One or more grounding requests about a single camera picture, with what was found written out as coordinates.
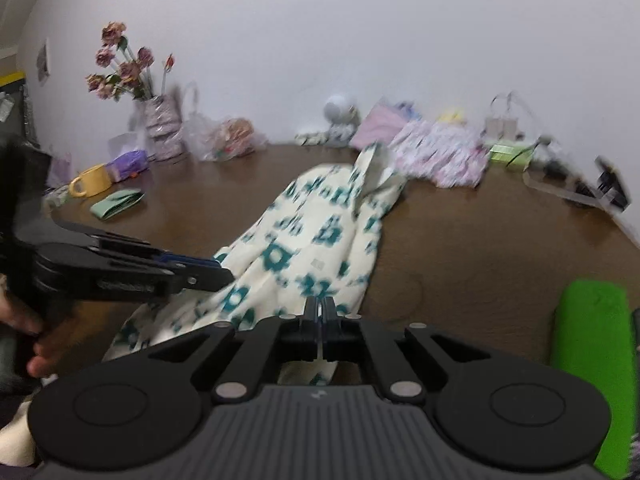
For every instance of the knitted lilac vase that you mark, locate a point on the knitted lilac vase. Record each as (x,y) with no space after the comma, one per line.
(160,125)

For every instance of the person's left hand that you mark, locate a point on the person's left hand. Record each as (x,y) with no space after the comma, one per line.
(20,317)

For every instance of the yellow cloth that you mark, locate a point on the yellow cloth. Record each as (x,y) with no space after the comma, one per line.
(452,116)

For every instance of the bright green tube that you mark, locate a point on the bright green tube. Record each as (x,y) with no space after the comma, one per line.
(590,360)

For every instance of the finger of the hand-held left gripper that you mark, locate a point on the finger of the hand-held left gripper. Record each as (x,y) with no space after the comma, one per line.
(205,277)
(150,252)

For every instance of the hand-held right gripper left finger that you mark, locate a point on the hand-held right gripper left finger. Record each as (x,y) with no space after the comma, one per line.
(314,322)

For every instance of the pink garment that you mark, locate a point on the pink garment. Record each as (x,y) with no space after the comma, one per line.
(380,125)

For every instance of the clear plastic bag of snacks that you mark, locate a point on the clear plastic bag of snacks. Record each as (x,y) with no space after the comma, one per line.
(225,137)

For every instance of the green packet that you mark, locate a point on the green packet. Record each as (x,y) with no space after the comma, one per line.
(507,155)

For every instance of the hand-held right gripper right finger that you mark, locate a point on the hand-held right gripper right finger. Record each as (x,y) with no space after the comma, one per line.
(327,322)

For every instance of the yellow mug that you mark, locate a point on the yellow mug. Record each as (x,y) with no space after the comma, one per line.
(95,180)

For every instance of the white robot speaker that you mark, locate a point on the white robot speaker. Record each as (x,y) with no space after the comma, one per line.
(340,110)

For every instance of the green folded pouch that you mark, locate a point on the green folded pouch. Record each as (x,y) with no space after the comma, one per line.
(117,204)

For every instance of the cream teal flower garment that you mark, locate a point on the cream teal flower garment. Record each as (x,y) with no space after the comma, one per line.
(280,240)

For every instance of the lilac floral garment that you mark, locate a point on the lilac floral garment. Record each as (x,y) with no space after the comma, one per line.
(445,155)

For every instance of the purple tissue pack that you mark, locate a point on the purple tissue pack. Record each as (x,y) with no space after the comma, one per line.
(127,162)

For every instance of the black phone stand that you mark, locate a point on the black phone stand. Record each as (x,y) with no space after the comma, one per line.
(612,185)

